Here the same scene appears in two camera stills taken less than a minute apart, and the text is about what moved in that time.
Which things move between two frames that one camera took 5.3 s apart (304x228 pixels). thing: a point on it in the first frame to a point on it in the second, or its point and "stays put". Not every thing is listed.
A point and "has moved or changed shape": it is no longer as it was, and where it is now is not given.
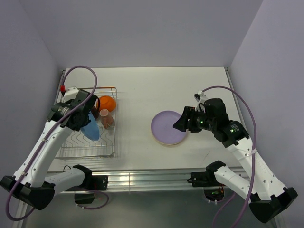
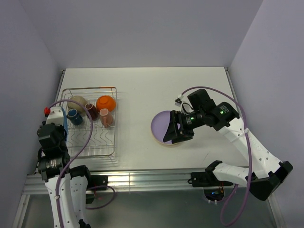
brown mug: [95, 112] stays put
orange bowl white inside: [106, 102] stays put
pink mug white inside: [106, 120] stays put
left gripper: [78, 127] to [60, 128]
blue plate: [91, 130] has moved or changed shape
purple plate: [162, 129] stays put
